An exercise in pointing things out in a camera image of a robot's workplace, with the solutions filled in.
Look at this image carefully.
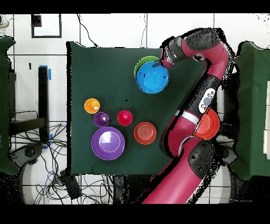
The green bowl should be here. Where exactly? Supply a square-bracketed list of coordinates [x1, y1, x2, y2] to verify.
[133, 55, 160, 78]

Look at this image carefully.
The large light blue bowl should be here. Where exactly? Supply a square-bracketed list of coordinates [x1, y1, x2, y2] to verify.
[135, 61, 170, 94]

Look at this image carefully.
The small orange bowl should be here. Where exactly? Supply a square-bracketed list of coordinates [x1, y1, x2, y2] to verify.
[133, 122, 157, 145]

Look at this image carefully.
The large orange bowl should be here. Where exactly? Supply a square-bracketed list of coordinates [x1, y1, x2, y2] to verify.
[192, 107, 220, 141]

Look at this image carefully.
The dark green table cloth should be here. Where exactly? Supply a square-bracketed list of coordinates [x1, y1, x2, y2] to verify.
[66, 41, 219, 176]

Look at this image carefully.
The red cup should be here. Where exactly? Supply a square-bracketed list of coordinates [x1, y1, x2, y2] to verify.
[117, 110, 133, 127]

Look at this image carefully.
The orange cup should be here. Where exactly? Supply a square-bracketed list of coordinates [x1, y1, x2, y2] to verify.
[84, 98, 101, 115]

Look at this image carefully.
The purple cup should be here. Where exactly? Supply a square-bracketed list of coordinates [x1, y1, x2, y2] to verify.
[93, 111, 110, 128]

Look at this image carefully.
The black equipment stand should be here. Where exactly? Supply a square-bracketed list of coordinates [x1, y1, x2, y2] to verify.
[9, 66, 50, 144]
[217, 84, 240, 138]

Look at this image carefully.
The purple bowl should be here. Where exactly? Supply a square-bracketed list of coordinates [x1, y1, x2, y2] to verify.
[91, 126, 126, 161]

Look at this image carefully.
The green clothed side table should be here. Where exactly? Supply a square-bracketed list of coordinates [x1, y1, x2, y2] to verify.
[0, 35, 20, 176]
[229, 41, 270, 180]

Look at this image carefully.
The black power strip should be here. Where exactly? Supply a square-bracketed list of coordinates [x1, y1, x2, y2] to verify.
[59, 170, 82, 200]

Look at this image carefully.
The thin black cable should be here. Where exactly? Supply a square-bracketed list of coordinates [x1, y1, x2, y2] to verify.
[76, 14, 99, 48]

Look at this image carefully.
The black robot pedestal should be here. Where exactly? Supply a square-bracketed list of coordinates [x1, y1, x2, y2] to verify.
[112, 175, 158, 204]

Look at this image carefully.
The bundle of floor cables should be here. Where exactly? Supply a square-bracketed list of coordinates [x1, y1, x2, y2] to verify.
[10, 109, 113, 204]

